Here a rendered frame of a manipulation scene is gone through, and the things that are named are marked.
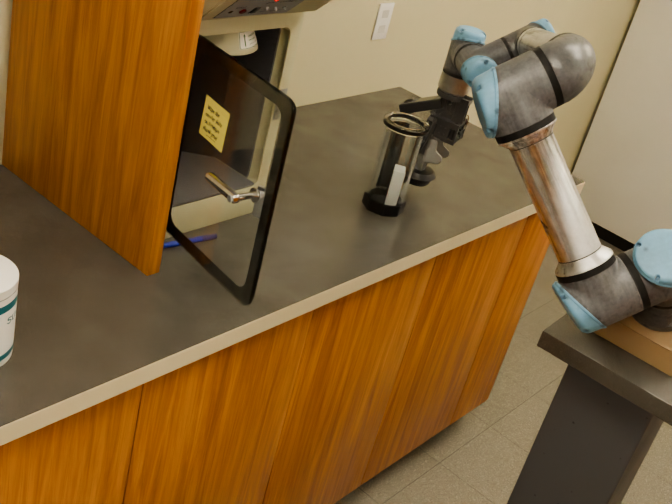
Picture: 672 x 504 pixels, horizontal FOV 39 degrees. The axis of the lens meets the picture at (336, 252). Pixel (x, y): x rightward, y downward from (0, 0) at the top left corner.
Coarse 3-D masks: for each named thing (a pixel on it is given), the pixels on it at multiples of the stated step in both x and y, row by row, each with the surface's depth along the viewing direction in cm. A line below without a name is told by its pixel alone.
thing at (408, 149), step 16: (400, 112) 222; (400, 128) 213; (416, 128) 222; (384, 144) 218; (400, 144) 216; (416, 144) 217; (384, 160) 219; (400, 160) 218; (384, 176) 220; (400, 176) 220; (368, 192) 225; (384, 192) 222; (400, 192) 223
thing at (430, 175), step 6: (414, 168) 236; (426, 168) 237; (414, 174) 234; (420, 174) 233; (426, 174) 234; (432, 174) 235; (414, 180) 234; (420, 180) 233; (426, 180) 234; (432, 180) 235; (420, 186) 236
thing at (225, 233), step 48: (192, 96) 171; (240, 96) 160; (288, 96) 151; (192, 144) 173; (240, 144) 162; (192, 192) 176; (240, 192) 164; (192, 240) 179; (240, 240) 167; (240, 288) 169
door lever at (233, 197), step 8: (208, 176) 162; (216, 176) 162; (216, 184) 160; (224, 184) 160; (224, 192) 159; (232, 192) 158; (248, 192) 160; (256, 192) 160; (232, 200) 158; (240, 200) 159; (256, 200) 160
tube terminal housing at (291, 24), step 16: (256, 16) 181; (272, 16) 184; (288, 16) 188; (208, 32) 173; (224, 32) 176; (288, 32) 194; (288, 48) 192; (288, 64) 195; (272, 80) 198; (288, 80) 198
